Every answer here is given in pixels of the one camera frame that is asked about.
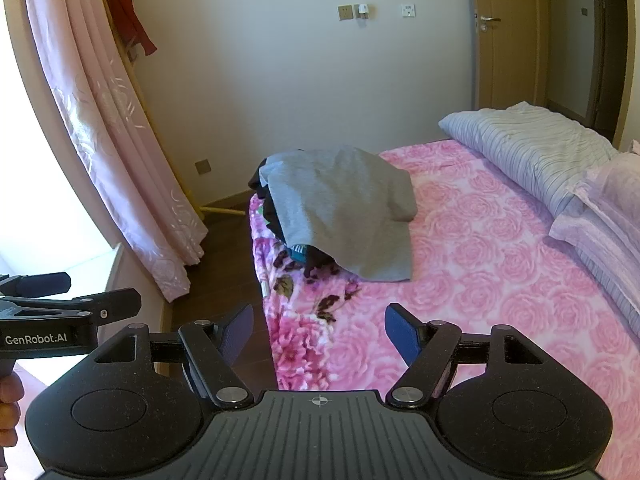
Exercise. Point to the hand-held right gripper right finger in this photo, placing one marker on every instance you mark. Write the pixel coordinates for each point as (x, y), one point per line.
(400, 332)

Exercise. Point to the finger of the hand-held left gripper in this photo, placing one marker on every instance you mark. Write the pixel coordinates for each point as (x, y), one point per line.
(45, 284)
(117, 306)

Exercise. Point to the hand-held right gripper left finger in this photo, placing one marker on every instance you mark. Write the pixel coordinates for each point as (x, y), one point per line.
(239, 332)

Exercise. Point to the grey cotton garment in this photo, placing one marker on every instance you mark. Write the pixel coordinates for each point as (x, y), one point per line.
(345, 210)

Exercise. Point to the person's left hand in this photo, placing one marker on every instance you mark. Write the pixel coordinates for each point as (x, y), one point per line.
(9, 405)

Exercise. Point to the white window ledge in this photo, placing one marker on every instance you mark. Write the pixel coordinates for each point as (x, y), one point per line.
(132, 275)

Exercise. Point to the pink floral bedsheet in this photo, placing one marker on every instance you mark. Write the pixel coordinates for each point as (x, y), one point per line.
(475, 290)

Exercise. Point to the pile of dark clothes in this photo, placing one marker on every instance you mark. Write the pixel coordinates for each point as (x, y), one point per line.
(314, 261)

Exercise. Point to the pink patterned curtain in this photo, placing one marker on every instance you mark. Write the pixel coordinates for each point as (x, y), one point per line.
(100, 110)

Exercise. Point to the grey striped quilt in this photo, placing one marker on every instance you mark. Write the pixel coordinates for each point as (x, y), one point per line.
(525, 145)

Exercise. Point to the pale pink blanket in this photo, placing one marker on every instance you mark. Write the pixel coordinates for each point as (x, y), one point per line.
(610, 195)

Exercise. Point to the red hanging garment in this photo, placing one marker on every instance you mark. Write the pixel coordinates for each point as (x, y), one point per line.
(131, 15)

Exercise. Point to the wooden door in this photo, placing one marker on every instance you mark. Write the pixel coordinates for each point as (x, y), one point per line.
(510, 45)

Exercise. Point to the white plug adapter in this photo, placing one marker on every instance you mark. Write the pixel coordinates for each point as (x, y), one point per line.
(362, 12)

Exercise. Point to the gold wall socket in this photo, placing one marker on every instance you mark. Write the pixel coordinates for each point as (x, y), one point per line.
(344, 12)
(202, 166)

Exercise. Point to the wooden door frame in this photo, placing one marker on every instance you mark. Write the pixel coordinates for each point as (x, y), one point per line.
(597, 60)

